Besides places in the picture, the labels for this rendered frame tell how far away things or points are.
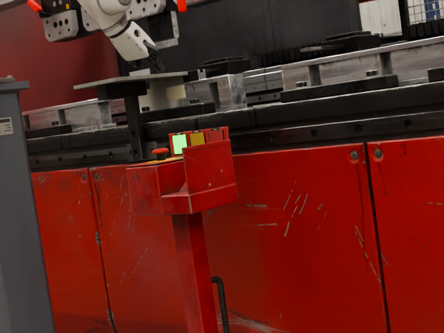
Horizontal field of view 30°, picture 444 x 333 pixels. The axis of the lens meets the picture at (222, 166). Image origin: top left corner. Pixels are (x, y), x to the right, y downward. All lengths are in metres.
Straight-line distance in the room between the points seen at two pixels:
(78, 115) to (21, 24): 0.58
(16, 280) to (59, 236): 0.88
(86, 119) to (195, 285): 0.89
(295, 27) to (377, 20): 4.04
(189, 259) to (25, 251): 0.39
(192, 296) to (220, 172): 0.30
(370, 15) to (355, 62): 4.84
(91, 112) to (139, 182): 0.74
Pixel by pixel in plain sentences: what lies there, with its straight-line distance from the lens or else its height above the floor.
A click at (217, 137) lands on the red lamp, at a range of 1.96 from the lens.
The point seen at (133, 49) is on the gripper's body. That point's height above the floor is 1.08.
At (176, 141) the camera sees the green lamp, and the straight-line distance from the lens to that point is 2.05.
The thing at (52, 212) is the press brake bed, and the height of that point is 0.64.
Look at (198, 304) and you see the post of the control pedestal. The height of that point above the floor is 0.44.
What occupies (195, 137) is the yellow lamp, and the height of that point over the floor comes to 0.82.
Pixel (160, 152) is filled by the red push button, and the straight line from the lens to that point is 1.96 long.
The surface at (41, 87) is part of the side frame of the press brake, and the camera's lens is 3.16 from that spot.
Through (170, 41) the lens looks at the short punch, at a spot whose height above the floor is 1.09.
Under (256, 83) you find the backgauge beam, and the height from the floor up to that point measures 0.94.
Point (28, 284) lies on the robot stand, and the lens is 1.83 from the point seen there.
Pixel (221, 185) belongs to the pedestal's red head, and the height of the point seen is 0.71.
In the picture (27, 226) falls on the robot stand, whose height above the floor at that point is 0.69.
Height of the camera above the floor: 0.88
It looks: 4 degrees down
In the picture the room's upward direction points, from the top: 8 degrees counter-clockwise
